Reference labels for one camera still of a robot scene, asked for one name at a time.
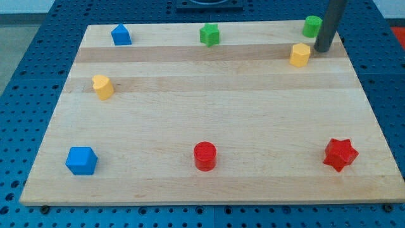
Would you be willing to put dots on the wooden board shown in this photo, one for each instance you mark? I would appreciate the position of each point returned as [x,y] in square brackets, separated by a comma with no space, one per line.
[269,121]

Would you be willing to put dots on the red star block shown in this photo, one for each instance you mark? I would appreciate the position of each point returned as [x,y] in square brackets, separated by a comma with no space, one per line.
[339,153]

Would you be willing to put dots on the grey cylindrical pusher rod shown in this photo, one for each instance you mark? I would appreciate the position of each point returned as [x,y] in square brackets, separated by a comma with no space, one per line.
[331,21]

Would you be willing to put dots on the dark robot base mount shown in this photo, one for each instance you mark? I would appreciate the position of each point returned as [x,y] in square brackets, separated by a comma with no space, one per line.
[187,5]

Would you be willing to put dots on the yellow hexagon block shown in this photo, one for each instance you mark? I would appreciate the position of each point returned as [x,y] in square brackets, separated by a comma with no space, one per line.
[299,55]

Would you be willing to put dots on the blue triangular block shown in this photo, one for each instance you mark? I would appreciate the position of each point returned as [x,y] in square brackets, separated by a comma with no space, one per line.
[121,35]

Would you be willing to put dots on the red cylinder block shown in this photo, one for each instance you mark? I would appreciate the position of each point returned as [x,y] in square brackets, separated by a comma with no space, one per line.
[205,156]

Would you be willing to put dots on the yellow heart block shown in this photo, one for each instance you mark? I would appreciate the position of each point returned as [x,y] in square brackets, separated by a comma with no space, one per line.
[102,86]

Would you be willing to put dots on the green cylinder block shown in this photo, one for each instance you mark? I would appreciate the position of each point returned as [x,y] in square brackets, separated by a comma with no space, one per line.
[312,25]

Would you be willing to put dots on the green star block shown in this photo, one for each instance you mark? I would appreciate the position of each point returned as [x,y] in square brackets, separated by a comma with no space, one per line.
[209,34]

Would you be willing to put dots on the blue cube block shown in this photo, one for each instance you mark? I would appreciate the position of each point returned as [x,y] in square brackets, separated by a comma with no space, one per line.
[81,160]

